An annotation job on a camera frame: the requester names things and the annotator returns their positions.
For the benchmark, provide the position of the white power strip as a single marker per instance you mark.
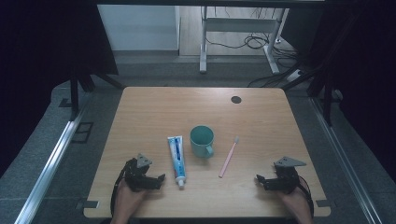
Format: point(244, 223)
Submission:
point(294, 75)

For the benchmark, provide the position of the black curtain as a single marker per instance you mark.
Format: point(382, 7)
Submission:
point(367, 77)
point(37, 62)

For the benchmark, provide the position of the pink toothbrush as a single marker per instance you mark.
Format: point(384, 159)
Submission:
point(229, 157)

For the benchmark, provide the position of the white metal desk frame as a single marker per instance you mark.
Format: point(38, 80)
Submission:
point(203, 46)

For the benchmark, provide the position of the aluminium floor rail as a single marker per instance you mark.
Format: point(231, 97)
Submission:
point(46, 174)
point(342, 158)

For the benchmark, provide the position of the white and blue toothpaste tube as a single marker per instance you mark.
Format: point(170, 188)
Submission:
point(178, 155)

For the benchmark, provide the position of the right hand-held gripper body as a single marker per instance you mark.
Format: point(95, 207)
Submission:
point(286, 180)

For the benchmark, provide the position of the person's left hand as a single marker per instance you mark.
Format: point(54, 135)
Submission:
point(127, 199)

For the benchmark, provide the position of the black metal stand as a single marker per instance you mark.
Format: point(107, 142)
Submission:
point(327, 99)
point(74, 96)

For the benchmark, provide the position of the black round table grommet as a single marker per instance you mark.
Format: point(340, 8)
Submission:
point(236, 99)

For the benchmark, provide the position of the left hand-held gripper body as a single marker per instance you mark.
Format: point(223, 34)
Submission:
point(137, 179)

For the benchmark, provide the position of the person's right hand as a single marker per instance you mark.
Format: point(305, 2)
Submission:
point(297, 200)

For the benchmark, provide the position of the teal cup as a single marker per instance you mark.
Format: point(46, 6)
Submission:
point(201, 150)

